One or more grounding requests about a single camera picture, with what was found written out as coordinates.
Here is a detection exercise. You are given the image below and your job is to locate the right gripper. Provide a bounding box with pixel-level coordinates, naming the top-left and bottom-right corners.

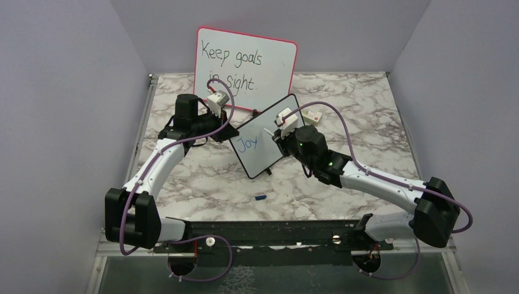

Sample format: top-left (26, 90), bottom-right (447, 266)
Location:
top-left (273, 124), bottom-right (315, 171)

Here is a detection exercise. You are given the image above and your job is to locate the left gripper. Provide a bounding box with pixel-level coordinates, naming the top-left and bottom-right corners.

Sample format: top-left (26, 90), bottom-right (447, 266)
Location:
top-left (192, 107), bottom-right (239, 143)

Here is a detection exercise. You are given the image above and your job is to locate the whiteboard marker pen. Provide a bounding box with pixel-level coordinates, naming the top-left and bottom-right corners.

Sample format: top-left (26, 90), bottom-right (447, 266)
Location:
top-left (263, 128), bottom-right (274, 137)

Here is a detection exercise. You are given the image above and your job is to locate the black framed small whiteboard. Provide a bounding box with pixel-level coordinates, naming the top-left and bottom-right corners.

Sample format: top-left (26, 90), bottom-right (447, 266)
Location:
top-left (230, 94), bottom-right (299, 179)

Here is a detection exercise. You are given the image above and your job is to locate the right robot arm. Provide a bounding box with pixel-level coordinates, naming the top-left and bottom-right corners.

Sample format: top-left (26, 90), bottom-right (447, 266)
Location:
top-left (272, 126), bottom-right (460, 249)

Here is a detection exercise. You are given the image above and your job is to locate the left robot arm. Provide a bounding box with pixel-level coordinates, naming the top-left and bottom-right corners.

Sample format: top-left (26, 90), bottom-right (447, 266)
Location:
top-left (105, 91), bottom-right (239, 252)

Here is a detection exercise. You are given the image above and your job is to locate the pink framed whiteboard with writing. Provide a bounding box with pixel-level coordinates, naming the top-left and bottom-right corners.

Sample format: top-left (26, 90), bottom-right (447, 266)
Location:
top-left (193, 26), bottom-right (298, 111)

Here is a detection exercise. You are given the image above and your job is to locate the white eraser box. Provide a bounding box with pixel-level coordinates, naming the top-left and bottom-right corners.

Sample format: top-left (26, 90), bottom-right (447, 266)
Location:
top-left (301, 108), bottom-right (323, 126)

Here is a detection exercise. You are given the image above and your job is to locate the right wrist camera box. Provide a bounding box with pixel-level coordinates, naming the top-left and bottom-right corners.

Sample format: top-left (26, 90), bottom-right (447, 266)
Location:
top-left (275, 107), bottom-right (299, 138)

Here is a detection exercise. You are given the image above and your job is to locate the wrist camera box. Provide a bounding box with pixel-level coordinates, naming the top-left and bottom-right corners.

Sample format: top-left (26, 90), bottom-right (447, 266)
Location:
top-left (275, 107), bottom-right (299, 138)
top-left (206, 91), bottom-right (230, 118)

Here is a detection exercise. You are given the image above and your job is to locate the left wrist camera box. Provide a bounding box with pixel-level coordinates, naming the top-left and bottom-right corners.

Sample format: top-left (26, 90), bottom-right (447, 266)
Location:
top-left (206, 91), bottom-right (230, 118)

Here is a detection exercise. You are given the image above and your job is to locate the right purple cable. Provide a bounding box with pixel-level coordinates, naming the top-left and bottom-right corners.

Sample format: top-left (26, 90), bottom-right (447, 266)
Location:
top-left (282, 100), bottom-right (474, 281)

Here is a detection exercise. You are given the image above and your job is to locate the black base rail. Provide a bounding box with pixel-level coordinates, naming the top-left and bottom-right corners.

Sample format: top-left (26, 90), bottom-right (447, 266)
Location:
top-left (152, 220), bottom-right (394, 267)

